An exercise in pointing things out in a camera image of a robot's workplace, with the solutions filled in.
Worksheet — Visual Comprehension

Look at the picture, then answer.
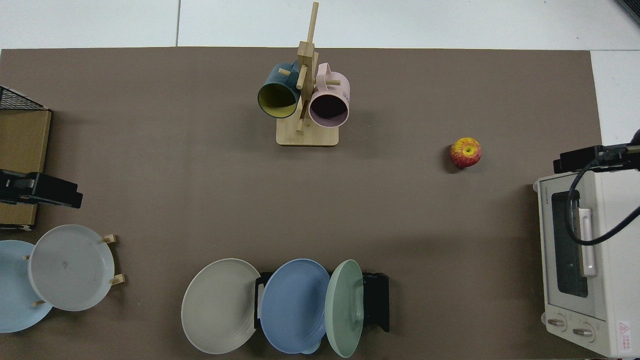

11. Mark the brown table cloth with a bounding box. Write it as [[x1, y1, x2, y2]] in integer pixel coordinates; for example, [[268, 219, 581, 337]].
[[0, 47, 604, 360]]

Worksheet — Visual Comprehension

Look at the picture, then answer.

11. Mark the grey plate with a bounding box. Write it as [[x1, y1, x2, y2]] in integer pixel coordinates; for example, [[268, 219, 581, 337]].
[[27, 224, 116, 312]]

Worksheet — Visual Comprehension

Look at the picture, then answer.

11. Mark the pink mug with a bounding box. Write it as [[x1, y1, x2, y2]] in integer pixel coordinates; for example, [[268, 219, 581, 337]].
[[308, 62, 351, 129]]

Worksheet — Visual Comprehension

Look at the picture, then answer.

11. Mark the red yellow apple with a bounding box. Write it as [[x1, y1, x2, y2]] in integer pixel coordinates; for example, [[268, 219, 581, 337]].
[[449, 137, 483, 170]]

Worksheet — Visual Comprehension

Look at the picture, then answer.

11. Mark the light blue plate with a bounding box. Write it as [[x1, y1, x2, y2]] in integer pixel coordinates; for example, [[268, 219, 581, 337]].
[[0, 239, 54, 334]]

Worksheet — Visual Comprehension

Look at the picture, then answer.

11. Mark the dark grey panel corner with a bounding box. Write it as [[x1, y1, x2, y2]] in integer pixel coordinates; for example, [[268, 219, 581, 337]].
[[614, 0, 640, 27]]

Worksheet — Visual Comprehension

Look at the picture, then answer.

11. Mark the wire basket with wooden floor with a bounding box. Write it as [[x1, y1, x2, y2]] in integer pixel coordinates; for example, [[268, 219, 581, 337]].
[[0, 85, 53, 231]]

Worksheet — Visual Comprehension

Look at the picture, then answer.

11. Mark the green plate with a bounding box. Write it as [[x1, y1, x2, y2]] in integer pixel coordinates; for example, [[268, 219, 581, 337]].
[[324, 259, 365, 359]]

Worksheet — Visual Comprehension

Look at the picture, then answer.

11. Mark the dark blue mug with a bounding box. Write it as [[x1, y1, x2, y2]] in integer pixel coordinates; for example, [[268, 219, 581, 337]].
[[257, 62, 303, 120]]

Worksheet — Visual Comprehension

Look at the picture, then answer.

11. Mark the pale toaster oven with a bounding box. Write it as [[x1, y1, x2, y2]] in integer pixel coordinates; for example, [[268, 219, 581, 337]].
[[532, 168, 640, 359]]

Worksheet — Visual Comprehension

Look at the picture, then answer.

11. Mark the wooden plate rack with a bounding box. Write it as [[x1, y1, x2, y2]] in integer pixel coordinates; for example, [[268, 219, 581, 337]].
[[23, 233, 126, 307]]

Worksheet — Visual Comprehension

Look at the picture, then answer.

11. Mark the beige plate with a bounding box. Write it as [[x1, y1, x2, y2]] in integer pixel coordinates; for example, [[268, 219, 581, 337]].
[[180, 257, 262, 355]]

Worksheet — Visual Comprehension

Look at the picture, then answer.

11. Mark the wooden cup stand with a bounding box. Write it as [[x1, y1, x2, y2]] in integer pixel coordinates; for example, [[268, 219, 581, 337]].
[[276, 1, 340, 147]]

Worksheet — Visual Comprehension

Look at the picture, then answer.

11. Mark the black dish rack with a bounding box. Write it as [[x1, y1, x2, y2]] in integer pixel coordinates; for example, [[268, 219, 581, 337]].
[[253, 271, 391, 334]]

